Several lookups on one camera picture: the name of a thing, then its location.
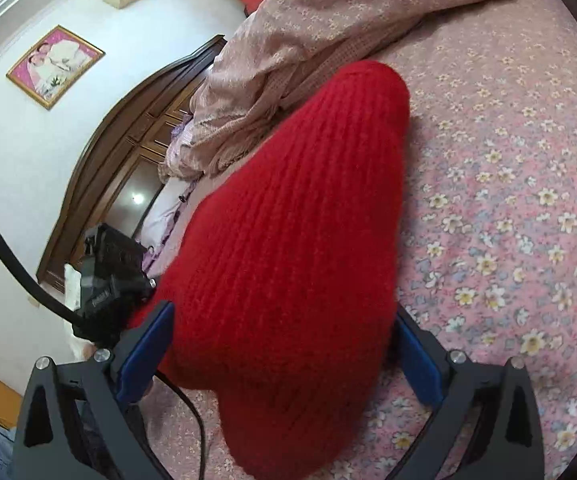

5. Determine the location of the red knit cardigan sweater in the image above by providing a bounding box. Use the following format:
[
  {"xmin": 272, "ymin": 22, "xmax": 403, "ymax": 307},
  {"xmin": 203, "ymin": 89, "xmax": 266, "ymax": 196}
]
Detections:
[{"xmin": 155, "ymin": 61, "xmax": 410, "ymax": 479}]

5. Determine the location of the lilac pillow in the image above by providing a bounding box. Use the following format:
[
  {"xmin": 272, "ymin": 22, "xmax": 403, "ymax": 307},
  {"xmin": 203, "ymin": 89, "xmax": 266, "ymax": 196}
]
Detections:
[{"xmin": 134, "ymin": 178, "xmax": 197, "ymax": 272}]

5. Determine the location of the dark wooden headboard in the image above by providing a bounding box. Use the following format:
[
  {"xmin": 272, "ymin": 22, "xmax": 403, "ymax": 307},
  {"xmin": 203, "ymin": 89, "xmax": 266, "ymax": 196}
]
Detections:
[{"xmin": 36, "ymin": 35, "xmax": 226, "ymax": 292}]

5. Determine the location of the pink floral bed sheet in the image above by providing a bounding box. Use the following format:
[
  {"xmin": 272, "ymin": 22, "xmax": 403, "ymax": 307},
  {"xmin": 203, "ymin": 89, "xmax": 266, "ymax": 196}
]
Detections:
[{"xmin": 155, "ymin": 0, "xmax": 577, "ymax": 479}]

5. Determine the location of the framed wedding photo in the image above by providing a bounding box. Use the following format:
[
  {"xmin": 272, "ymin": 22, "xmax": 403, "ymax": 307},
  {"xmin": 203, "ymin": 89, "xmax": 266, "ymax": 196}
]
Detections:
[{"xmin": 6, "ymin": 25, "xmax": 105, "ymax": 110}]

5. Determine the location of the pink floral duvet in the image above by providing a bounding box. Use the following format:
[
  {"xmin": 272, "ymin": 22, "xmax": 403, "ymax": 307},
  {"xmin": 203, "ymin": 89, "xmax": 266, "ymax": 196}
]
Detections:
[{"xmin": 160, "ymin": 0, "xmax": 486, "ymax": 180}]

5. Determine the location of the black cable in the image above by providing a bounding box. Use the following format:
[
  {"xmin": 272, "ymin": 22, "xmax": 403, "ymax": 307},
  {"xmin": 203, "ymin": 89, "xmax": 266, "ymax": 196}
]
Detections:
[{"xmin": 0, "ymin": 194, "xmax": 210, "ymax": 480}]

